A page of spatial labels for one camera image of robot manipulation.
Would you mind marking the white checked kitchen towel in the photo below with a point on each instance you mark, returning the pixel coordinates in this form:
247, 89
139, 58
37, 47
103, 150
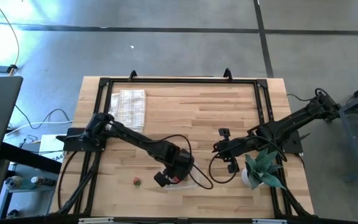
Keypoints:
132, 105

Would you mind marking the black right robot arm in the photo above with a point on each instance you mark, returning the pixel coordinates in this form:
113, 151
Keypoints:
291, 124

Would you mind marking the brown bottle white cap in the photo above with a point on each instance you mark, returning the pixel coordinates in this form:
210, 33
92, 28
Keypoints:
42, 180

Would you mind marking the white printed box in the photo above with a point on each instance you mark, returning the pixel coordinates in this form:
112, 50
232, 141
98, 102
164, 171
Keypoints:
50, 146

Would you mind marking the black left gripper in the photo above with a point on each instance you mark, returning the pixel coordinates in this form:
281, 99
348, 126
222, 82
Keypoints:
185, 165

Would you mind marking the green leafy plant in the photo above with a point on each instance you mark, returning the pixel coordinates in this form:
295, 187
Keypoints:
261, 168

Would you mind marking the black metal table frame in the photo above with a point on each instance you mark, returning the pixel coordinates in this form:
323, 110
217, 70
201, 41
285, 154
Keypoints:
182, 80

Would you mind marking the clear plastic bag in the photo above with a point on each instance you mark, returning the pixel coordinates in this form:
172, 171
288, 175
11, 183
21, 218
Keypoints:
185, 186

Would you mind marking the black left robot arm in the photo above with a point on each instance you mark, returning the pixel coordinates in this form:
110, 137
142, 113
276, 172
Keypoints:
135, 138

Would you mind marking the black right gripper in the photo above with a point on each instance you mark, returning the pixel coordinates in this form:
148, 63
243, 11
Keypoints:
230, 148

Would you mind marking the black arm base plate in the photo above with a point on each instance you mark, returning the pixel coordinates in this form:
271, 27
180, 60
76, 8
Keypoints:
73, 144
294, 144

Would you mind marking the white plant pot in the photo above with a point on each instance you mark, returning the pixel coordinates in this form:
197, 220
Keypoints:
245, 178

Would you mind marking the black frame bracket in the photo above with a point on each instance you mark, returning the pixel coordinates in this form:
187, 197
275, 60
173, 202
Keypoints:
227, 74
132, 75

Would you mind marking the black desk beam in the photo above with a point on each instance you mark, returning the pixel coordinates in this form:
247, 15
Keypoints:
30, 158

